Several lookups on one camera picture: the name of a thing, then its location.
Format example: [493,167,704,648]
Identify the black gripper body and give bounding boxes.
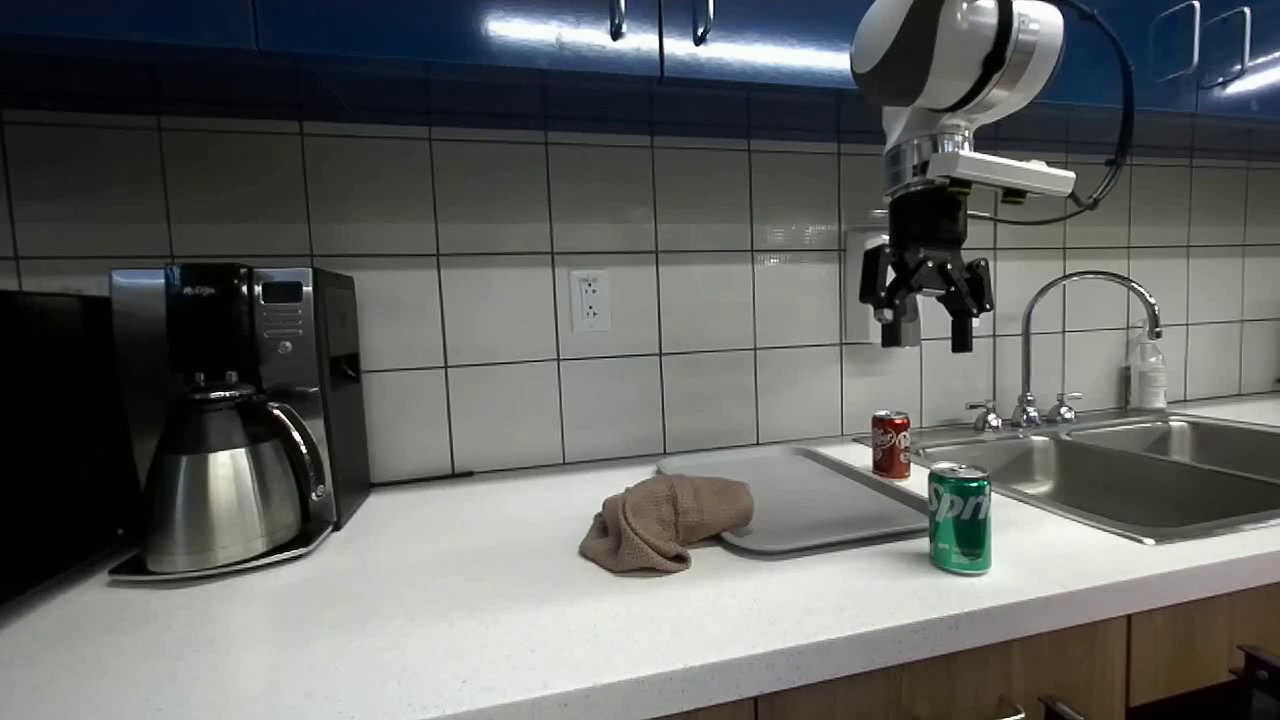
[865,183,991,301]

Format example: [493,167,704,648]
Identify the red Dr Pepper can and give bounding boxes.
[871,407,913,481]

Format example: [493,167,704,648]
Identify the green Sprite can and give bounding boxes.
[926,464,991,577]

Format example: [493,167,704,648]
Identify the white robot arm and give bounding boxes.
[853,0,1074,352]

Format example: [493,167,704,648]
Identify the grey plastic tray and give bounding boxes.
[657,448,926,557]

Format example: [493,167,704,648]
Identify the chrome gooseneck faucet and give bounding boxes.
[967,267,1167,436]

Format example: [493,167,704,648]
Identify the clear soap pump bottle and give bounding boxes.
[1126,330,1167,413]

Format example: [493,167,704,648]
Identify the stainless steel double sink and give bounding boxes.
[915,415,1280,542]

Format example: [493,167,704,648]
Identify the brown crumpled cloth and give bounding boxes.
[578,477,756,577]

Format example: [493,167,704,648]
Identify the wooden lower cabinets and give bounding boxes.
[668,584,1280,720]

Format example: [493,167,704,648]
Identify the steel black coffee maker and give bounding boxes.
[106,262,373,584]

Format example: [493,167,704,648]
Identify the black microwave oven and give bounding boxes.
[0,291,139,601]

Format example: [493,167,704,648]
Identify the blue upper cabinets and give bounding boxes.
[0,0,1275,126]

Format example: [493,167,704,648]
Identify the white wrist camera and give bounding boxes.
[926,147,1074,195]

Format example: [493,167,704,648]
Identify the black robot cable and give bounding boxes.
[965,0,1140,228]

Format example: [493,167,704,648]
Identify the white wall power outlet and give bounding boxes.
[570,267,612,330]

